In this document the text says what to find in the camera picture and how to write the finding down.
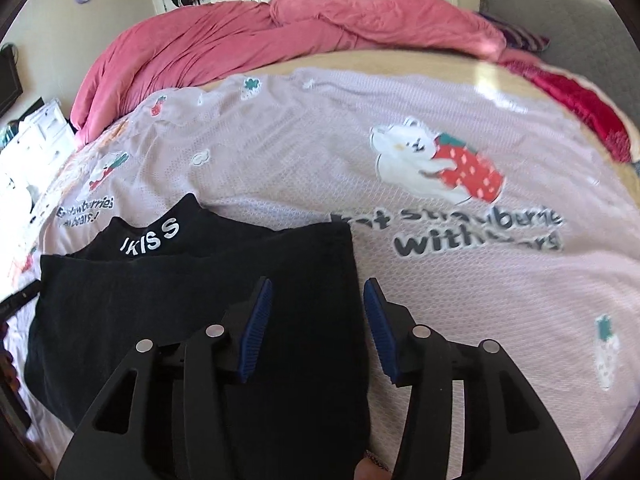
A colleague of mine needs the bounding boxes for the black garment with white letters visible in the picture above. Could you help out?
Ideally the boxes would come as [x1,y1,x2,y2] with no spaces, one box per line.
[67,192,281,263]

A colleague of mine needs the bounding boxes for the lilac strawberry print blanket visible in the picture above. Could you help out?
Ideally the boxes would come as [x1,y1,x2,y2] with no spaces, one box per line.
[0,67,636,480]

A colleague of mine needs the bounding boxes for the beige bed sheet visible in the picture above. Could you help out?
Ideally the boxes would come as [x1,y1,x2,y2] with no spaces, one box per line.
[200,47,640,196]

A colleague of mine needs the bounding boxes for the red fleece blanket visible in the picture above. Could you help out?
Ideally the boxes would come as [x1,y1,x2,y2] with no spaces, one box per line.
[500,57,640,163]

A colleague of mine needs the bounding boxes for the white drawer chest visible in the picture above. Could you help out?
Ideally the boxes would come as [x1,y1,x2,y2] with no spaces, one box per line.
[0,100,78,211]

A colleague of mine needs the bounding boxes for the grey pillow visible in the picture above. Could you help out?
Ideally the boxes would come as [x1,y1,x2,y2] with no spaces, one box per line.
[480,0,640,126]

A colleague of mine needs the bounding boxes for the pink duvet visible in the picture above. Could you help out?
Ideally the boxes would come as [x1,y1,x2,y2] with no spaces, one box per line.
[70,0,508,151]

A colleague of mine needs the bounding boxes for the striped pillow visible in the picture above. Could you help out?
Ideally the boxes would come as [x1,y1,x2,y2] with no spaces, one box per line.
[500,25,551,53]

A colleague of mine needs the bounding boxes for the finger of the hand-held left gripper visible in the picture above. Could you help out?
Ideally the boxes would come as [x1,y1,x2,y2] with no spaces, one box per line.
[0,280,43,318]
[0,372,32,433]

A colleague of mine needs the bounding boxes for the black monitor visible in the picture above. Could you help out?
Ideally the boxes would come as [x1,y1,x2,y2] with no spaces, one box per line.
[0,45,24,118]

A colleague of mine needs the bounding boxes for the black pants with orange cuffs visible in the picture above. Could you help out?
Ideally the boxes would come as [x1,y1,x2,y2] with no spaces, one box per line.
[24,220,372,480]

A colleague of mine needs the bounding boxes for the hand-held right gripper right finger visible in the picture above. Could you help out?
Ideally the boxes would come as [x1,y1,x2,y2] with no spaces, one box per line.
[362,279,583,480]

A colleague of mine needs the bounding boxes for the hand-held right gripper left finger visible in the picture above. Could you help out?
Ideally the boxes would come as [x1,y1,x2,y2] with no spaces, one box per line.
[55,276,275,480]

